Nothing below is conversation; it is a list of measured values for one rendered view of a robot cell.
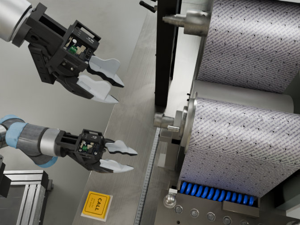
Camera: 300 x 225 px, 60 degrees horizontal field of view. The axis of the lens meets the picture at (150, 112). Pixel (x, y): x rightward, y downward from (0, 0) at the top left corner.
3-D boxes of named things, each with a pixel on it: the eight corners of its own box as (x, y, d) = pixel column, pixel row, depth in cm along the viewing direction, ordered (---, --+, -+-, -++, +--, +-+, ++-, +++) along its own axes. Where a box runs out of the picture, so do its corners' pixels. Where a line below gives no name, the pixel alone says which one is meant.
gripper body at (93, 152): (95, 157, 66) (50, 148, 67) (100, 169, 73) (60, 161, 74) (104, 131, 70) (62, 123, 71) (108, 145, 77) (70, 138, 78)
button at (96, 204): (90, 192, 87) (89, 190, 85) (110, 197, 86) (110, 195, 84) (83, 214, 83) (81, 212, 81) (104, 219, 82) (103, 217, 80)
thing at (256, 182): (178, 178, 77) (185, 153, 61) (260, 196, 74) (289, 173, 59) (178, 180, 77) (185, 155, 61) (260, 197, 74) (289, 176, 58)
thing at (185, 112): (184, 103, 58) (178, 136, 57) (193, 104, 57) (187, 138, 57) (183, 107, 65) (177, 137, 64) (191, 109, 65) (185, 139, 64)
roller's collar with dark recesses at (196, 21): (185, 23, 72) (188, 2, 67) (207, 27, 71) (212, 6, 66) (182, 39, 69) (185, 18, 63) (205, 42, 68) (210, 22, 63)
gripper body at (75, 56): (91, 69, 43) (20, 23, 38) (70, 89, 49) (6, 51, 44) (105, 39, 47) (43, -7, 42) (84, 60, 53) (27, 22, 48)
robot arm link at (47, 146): (46, 158, 75) (57, 134, 79) (61, 161, 74) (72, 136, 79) (36, 147, 69) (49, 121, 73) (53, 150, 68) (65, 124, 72)
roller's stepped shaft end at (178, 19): (163, 19, 70) (164, 9, 68) (185, 22, 70) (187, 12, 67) (161, 27, 69) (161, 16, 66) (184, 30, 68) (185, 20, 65)
